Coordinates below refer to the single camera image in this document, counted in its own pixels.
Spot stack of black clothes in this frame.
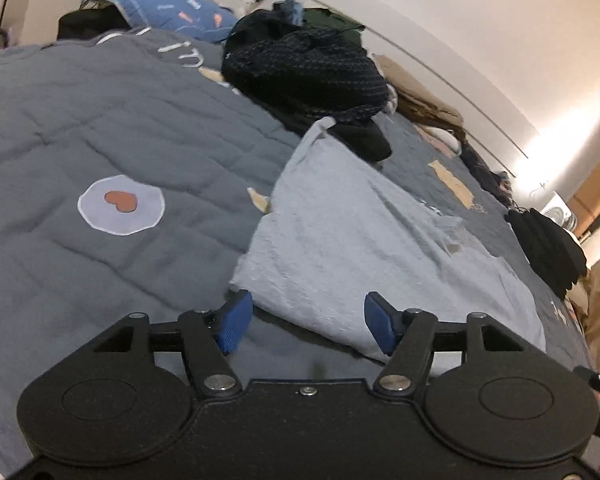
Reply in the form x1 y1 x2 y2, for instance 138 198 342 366
504 207 588 301

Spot brown folded cloth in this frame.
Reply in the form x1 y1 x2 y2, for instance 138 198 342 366
372 54 465 128

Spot white fan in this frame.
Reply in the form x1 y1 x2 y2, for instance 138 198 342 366
535 191 581 233

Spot blue printed blanket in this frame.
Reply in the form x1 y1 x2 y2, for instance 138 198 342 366
82 0 238 43

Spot black garment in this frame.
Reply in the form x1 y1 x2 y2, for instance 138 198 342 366
275 105 392 162

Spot grey printed quilt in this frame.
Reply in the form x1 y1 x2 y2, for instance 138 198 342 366
0 27 600 471

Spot blue denim cloth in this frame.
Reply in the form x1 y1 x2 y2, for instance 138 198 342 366
272 0 306 26

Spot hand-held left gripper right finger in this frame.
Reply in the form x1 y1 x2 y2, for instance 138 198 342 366
364 291 537 400

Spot dark cloth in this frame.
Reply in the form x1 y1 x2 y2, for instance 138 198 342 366
462 140 516 206

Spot dark patterned garment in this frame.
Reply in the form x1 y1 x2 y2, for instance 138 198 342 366
221 10 390 126

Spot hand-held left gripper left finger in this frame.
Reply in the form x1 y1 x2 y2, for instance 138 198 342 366
82 289 255 401

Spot pale folded cloth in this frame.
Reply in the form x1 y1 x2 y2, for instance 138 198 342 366
415 122 463 156

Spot grey t-shirt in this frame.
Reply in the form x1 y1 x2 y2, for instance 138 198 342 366
229 116 547 363

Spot dark green garment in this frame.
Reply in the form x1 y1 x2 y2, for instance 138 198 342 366
302 7 366 36

